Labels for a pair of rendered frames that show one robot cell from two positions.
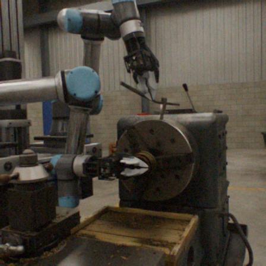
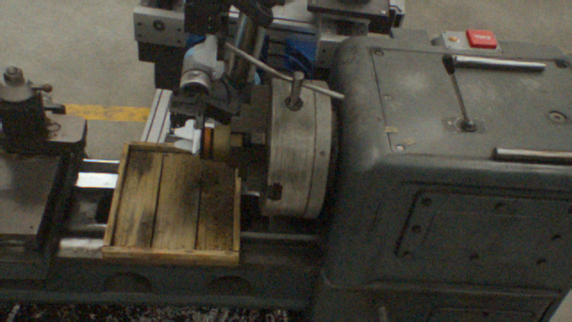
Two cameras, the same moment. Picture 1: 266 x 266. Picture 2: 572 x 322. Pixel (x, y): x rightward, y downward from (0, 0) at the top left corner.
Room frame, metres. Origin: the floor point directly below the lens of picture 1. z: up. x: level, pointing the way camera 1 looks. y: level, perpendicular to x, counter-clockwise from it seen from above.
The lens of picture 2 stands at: (0.50, -1.06, 2.13)
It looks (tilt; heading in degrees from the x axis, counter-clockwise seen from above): 43 degrees down; 57
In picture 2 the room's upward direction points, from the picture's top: 10 degrees clockwise
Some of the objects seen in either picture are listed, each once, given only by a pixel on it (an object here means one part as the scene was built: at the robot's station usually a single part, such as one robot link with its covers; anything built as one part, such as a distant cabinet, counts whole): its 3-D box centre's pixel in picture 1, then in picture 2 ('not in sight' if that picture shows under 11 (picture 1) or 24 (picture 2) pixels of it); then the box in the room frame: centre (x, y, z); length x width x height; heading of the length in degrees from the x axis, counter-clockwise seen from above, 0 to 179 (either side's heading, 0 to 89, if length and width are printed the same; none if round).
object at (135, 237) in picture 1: (133, 230); (178, 199); (0.89, 0.01, 0.89); 0.36 x 0.30 x 0.04; 66
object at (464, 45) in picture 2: not in sight; (467, 50); (1.59, -0.06, 1.23); 0.13 x 0.08 x 0.05; 156
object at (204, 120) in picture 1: (177, 151); (454, 159); (1.49, -0.23, 1.06); 0.59 x 0.48 x 0.39; 156
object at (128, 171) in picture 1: (132, 173); (187, 145); (0.91, 0.00, 1.07); 0.09 x 0.06 x 0.03; 65
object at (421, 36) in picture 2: not in sight; (409, 42); (1.46, 0.00, 1.24); 0.09 x 0.08 x 0.03; 156
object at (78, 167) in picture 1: (85, 164); (195, 88); (0.99, 0.17, 1.09); 0.08 x 0.05 x 0.08; 155
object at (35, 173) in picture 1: (29, 172); (15, 86); (0.60, 0.22, 1.13); 0.08 x 0.08 x 0.03
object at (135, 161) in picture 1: (132, 162); (188, 134); (0.91, 0.00, 1.10); 0.09 x 0.06 x 0.03; 65
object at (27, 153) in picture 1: (28, 157); (12, 73); (0.60, 0.22, 1.17); 0.04 x 0.04 x 0.03
